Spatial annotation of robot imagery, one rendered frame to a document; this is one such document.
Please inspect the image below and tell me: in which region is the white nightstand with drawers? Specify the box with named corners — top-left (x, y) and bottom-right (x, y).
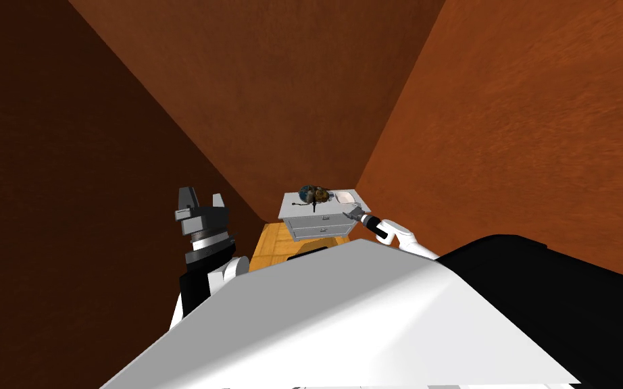
top-left (278, 189), bottom-right (372, 242)

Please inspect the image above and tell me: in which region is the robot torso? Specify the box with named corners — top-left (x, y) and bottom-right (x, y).
top-left (99, 238), bottom-right (581, 389)

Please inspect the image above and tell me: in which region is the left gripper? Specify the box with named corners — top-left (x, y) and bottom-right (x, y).
top-left (174, 186), bottom-right (232, 236)

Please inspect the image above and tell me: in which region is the blue and brown globe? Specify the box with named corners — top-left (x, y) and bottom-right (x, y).
top-left (292, 184), bottom-right (334, 213)

